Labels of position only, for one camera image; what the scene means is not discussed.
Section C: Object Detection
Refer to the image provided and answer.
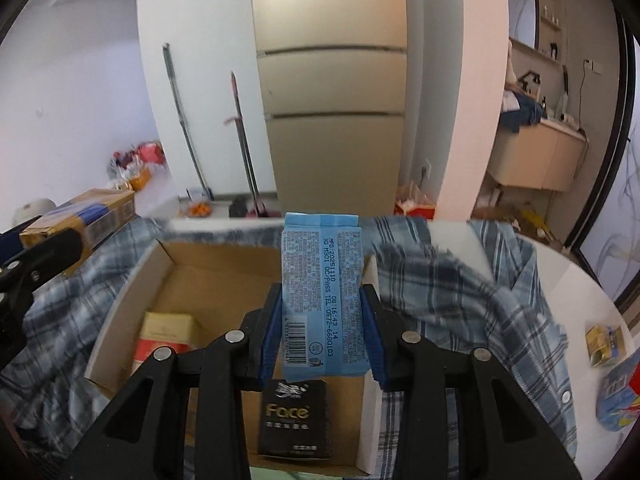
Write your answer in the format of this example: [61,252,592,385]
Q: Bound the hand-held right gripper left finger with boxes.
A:
[60,282,284,480]

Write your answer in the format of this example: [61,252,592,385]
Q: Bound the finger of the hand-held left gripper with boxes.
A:
[0,230,84,312]
[0,216,43,267]

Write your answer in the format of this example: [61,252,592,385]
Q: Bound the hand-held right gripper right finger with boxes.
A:
[359,284,583,480]

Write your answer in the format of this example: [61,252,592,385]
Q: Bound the gold blue tissue packet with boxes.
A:
[19,188,137,277]

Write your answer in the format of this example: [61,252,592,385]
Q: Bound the light blue wipes packet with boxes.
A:
[280,212,372,382]

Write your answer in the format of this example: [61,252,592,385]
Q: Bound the cardboard box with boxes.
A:
[84,230,387,478]

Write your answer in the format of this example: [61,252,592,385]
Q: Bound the black tissue packet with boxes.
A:
[257,379,334,461]

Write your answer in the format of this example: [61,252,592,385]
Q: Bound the cream red tissue packet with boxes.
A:
[131,312,197,379]

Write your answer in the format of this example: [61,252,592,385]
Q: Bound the blue plaid shirt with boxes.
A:
[0,214,579,480]

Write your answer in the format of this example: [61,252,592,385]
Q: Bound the red shopping bag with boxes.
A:
[395,182,437,219]

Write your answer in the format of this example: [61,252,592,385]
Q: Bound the pile of red bags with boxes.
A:
[109,141,167,192]

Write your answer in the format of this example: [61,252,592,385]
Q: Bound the gold refrigerator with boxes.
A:
[250,0,409,202]

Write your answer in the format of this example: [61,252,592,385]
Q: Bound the small gold packet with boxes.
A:
[585,324,627,369]

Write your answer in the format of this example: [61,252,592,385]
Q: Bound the wooden vanity cabinet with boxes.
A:
[487,115,591,194]

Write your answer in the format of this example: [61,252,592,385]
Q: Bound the blue red packet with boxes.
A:
[596,359,640,434]

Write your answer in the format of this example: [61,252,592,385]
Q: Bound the blue clothes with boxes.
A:
[500,92,544,134]

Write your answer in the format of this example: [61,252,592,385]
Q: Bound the black faucet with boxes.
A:
[517,72,544,99]

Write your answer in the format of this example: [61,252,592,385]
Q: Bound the mirror cabinet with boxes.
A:
[507,0,542,52]

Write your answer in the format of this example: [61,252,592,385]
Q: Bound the grey mop handle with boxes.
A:
[162,42,214,202]

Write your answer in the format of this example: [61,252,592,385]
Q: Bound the pink broom handle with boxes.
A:
[224,71,267,217]

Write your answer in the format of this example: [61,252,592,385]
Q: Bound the black door frame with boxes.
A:
[567,7,640,311]

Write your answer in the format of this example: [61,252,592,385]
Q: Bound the wooden wall shelf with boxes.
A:
[537,0,565,63]

